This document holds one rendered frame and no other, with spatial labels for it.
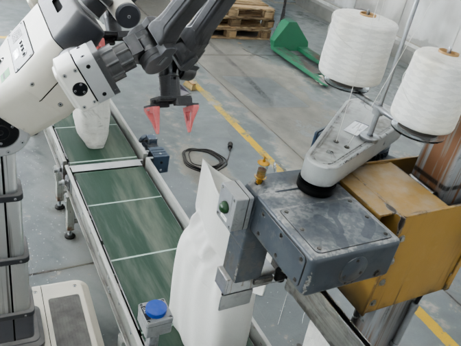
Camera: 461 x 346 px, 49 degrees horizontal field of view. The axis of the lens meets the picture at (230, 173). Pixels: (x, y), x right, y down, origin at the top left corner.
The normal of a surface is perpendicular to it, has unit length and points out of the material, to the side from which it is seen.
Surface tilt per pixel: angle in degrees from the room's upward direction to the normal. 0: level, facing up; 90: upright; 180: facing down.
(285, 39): 76
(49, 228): 0
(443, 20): 90
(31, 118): 115
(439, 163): 90
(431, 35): 90
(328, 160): 0
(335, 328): 90
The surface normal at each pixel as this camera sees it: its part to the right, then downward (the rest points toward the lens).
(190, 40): -0.69, 0.24
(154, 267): 0.17, -0.84
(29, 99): -0.06, 0.83
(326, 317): -0.88, 0.11
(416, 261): 0.44, 0.53
